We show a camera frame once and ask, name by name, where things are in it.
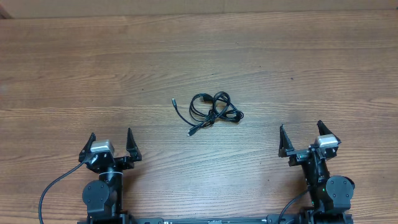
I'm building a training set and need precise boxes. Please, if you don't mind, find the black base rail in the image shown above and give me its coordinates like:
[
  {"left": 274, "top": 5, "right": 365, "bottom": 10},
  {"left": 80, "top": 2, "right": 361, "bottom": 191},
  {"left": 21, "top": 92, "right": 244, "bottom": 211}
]
[{"left": 77, "top": 213, "right": 355, "bottom": 224}]

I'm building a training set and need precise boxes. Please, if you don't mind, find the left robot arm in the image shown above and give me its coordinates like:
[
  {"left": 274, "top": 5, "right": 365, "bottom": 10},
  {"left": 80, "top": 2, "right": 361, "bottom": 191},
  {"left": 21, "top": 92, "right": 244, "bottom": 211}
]
[{"left": 78, "top": 128, "right": 142, "bottom": 223}]

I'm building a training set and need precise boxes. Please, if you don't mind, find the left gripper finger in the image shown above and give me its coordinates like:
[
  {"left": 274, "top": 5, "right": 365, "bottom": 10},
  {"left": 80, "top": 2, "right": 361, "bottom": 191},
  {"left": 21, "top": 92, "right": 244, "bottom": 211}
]
[
  {"left": 78, "top": 133, "right": 96, "bottom": 162},
  {"left": 126, "top": 128, "right": 142, "bottom": 162}
]

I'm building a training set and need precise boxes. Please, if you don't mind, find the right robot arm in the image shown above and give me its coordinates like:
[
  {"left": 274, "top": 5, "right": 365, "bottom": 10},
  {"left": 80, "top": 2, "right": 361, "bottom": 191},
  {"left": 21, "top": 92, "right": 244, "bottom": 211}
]
[{"left": 277, "top": 120, "right": 355, "bottom": 223}]

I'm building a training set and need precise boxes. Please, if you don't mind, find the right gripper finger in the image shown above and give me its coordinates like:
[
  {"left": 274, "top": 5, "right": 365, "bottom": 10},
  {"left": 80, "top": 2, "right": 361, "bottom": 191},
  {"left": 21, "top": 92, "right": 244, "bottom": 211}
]
[
  {"left": 317, "top": 120, "right": 341, "bottom": 144},
  {"left": 278, "top": 124, "right": 294, "bottom": 157}
]

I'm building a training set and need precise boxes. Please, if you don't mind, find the black usb cable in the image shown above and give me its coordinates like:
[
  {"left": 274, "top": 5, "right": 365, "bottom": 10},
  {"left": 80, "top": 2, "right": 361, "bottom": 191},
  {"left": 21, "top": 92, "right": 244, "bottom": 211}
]
[{"left": 186, "top": 91, "right": 244, "bottom": 138}]

